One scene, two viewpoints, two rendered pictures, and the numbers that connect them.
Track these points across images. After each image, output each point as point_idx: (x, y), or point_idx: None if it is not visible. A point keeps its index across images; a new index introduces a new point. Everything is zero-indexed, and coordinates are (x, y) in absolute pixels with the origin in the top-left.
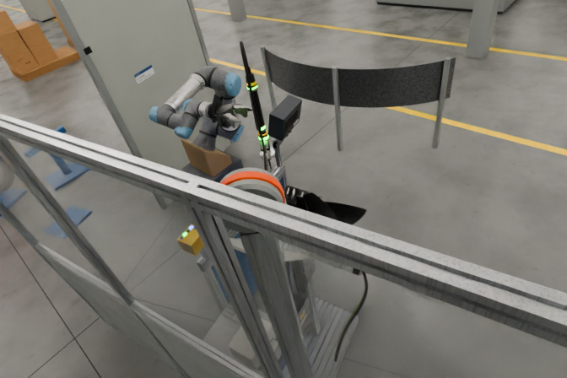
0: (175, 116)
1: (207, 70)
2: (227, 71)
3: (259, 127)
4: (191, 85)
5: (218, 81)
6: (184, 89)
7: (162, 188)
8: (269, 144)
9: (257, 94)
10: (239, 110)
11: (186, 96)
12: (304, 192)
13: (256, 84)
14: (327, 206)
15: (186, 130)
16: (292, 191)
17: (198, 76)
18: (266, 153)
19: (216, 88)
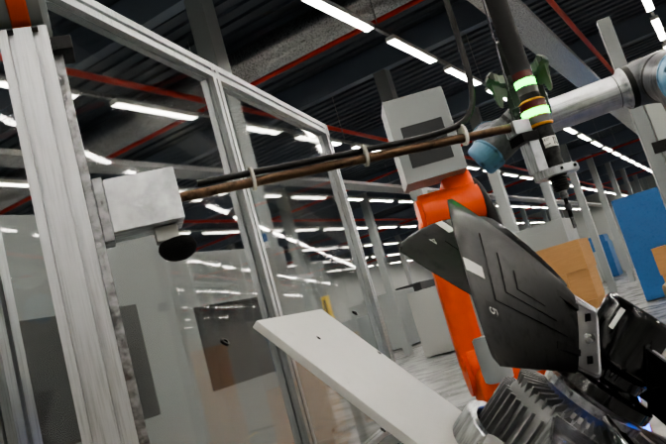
0: (489, 126)
1: (645, 57)
2: None
3: (462, 59)
4: (588, 87)
5: (651, 71)
6: (563, 94)
7: None
8: (533, 130)
9: None
10: (533, 71)
11: (559, 105)
12: (627, 312)
13: None
14: (456, 239)
15: (479, 146)
16: (600, 304)
17: (618, 70)
18: (477, 131)
19: (652, 92)
